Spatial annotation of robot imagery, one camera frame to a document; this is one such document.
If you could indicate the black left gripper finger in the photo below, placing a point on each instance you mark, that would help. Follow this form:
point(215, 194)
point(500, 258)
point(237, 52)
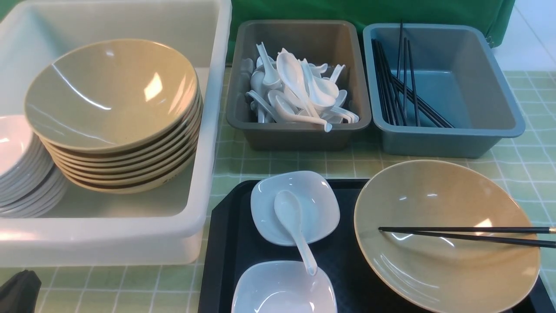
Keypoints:
point(20, 293)

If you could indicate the white square dish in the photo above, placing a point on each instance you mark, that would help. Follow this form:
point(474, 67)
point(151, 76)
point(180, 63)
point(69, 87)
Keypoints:
point(283, 287)
point(320, 213)

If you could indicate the white ceramic soup spoon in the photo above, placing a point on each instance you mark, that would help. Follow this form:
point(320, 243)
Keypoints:
point(288, 211)

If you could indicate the black chopstick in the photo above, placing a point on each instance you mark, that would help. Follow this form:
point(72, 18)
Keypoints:
point(473, 229)
point(491, 239)

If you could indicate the tan noodle bowl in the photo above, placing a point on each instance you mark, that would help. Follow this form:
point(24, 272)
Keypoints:
point(440, 274)

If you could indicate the stack of white plates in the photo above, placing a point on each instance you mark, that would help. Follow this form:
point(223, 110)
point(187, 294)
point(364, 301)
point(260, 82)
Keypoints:
point(31, 183)

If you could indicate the large white plastic tub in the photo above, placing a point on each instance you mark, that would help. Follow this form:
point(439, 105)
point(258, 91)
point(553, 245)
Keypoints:
point(160, 226)

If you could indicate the stack of tan bowls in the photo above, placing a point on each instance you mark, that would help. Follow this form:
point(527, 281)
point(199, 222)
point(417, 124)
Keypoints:
point(120, 116)

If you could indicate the black plastic serving tray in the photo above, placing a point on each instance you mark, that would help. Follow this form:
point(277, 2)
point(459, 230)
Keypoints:
point(234, 245)

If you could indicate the pile of white spoons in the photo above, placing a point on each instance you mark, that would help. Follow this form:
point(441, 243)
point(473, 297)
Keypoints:
point(290, 90)

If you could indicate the grey plastic spoon bin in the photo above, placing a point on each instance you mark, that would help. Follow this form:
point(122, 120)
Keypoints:
point(334, 42)

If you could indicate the bundle of black chopsticks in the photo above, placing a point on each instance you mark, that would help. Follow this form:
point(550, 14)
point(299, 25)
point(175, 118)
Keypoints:
point(400, 104)

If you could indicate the blue plastic chopstick bin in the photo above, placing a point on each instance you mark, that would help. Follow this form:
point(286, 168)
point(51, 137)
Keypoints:
point(457, 74)

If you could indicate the green checkered tablecloth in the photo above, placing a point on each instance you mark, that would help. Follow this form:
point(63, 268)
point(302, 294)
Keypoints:
point(524, 166)

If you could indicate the green cloth backdrop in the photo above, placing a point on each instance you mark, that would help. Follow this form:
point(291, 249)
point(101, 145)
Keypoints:
point(491, 17)

